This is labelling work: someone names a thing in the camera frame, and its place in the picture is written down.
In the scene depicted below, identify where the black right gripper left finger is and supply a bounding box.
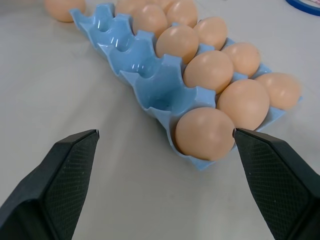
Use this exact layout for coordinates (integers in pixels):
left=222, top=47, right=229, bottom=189
left=0, top=129, right=101, bottom=240

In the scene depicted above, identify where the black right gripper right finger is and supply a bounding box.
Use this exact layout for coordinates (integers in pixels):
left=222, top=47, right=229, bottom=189
left=232, top=127, right=320, bottom=240

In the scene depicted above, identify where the blue plastic egg tray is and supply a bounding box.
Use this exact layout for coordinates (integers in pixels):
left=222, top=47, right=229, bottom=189
left=68, top=2, right=304, bottom=172

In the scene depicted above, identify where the tan egg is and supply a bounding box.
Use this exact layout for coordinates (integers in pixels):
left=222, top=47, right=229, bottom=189
left=152, top=0, right=176, bottom=11
left=43, top=0, right=86, bottom=23
left=221, top=41, right=262, bottom=79
left=174, top=107, right=236, bottom=161
left=254, top=72, right=302, bottom=111
left=192, top=16, right=228, bottom=51
left=132, top=3, right=168, bottom=38
left=155, top=24, right=200, bottom=65
left=183, top=50, right=235, bottom=95
left=165, top=0, right=199, bottom=29
left=114, top=0, right=143, bottom=16
left=216, top=79, right=271, bottom=132

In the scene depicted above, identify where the blue tape roll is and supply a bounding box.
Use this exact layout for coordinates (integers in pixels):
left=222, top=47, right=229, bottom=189
left=285, top=0, right=320, bottom=17

